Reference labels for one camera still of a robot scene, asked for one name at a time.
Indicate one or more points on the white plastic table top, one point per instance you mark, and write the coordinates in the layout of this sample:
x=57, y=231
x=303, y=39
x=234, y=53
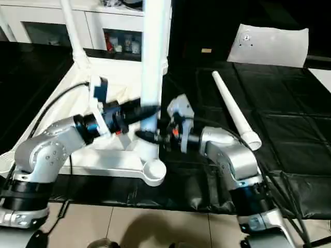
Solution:
x=103, y=160

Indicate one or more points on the red bottle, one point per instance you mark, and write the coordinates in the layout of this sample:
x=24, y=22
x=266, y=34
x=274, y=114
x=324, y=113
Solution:
x=110, y=44

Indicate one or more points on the dark right robot foot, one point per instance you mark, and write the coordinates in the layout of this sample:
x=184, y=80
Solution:
x=186, y=245

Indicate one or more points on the dark robot foot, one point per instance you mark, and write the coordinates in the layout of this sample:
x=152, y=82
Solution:
x=186, y=245
x=103, y=243

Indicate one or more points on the black padded mat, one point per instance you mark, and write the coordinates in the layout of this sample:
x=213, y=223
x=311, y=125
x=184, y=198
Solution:
x=284, y=116

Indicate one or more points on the dark left robot foot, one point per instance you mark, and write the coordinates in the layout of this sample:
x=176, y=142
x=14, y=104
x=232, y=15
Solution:
x=103, y=243

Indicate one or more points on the white glass-door cabinet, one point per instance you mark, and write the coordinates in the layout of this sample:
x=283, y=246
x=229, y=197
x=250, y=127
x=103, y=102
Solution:
x=38, y=20

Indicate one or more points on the white curved plastic panel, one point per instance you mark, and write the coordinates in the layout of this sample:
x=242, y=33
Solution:
x=269, y=46

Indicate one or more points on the white flat board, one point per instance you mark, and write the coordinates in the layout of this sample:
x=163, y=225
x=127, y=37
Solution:
x=322, y=78

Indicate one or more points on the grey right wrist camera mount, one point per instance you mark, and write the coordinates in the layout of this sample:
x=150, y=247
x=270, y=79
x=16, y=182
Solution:
x=181, y=108

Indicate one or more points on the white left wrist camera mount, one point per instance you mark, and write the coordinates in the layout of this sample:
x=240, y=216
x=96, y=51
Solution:
x=99, y=90

